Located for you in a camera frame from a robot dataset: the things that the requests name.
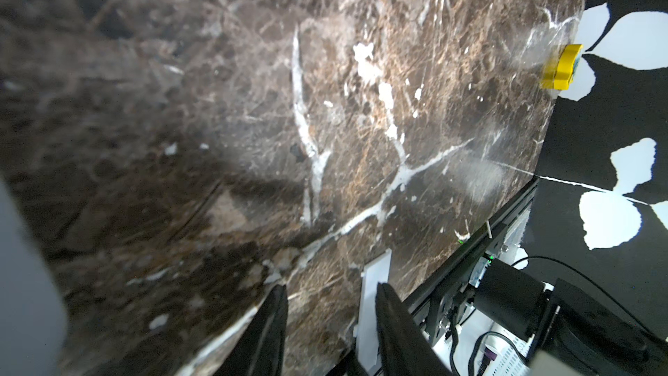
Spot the white battery cover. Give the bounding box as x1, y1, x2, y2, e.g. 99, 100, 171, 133
354, 249, 392, 375

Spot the small yellow cap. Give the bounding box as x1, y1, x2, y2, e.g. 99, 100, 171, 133
540, 44, 583, 92

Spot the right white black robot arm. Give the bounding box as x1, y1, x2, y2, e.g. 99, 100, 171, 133
473, 260, 667, 375

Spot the white digital alarm clock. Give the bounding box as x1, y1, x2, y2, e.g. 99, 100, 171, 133
1, 181, 68, 375

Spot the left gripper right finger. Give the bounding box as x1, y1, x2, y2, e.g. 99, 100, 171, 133
375, 283, 452, 376

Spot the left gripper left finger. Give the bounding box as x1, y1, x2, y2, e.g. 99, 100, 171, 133
213, 285, 289, 376

